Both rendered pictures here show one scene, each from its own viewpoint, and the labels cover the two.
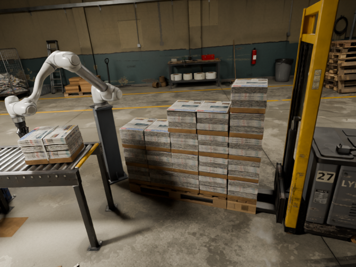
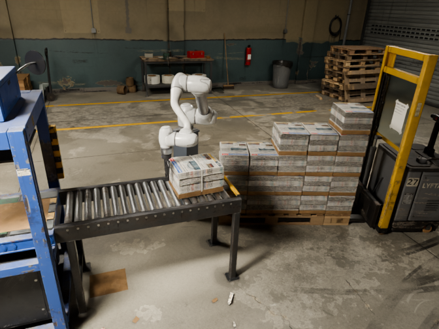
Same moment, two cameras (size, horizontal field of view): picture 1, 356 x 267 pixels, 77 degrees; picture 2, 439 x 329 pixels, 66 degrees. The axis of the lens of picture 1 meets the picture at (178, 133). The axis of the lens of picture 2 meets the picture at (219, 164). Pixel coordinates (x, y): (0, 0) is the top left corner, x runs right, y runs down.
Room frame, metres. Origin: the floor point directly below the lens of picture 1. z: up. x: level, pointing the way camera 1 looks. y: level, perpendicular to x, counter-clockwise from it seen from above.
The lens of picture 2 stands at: (-0.55, 1.90, 2.17)
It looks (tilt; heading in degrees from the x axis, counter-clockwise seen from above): 25 degrees down; 336
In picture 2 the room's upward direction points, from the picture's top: 2 degrees clockwise
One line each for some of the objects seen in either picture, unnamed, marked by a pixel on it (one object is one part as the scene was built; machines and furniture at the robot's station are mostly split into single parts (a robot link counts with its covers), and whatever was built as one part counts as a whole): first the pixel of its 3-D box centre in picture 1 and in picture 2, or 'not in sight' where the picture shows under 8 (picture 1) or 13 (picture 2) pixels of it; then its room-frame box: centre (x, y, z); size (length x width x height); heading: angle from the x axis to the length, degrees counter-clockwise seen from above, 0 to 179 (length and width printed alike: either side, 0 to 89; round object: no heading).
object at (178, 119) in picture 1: (186, 115); (289, 138); (2.19, -0.10, 0.95); 0.38 x 0.29 x 0.23; 160
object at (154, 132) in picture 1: (178, 159); (271, 183); (2.23, 0.02, 0.42); 1.17 x 0.39 x 0.83; 69
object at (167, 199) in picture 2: (30, 159); (165, 194); (1.78, 1.32, 0.77); 0.47 x 0.05 x 0.05; 176
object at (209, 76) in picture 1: (194, 70); (176, 71); (8.29, -0.72, 0.55); 1.80 x 0.70 x 1.09; 86
